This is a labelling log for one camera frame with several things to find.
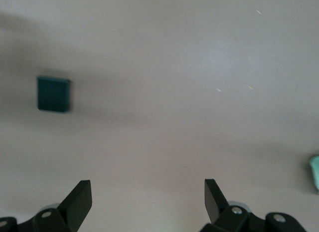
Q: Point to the mint green phone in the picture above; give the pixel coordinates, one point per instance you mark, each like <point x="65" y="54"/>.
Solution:
<point x="315" y="172"/>

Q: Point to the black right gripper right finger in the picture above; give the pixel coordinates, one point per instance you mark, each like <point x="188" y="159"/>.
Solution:
<point x="218" y="207"/>

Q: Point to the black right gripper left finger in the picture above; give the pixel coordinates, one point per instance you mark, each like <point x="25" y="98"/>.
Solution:
<point x="74" y="207"/>

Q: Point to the dark teal phone stand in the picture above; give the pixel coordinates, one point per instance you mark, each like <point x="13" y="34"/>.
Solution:
<point x="53" y="94"/>

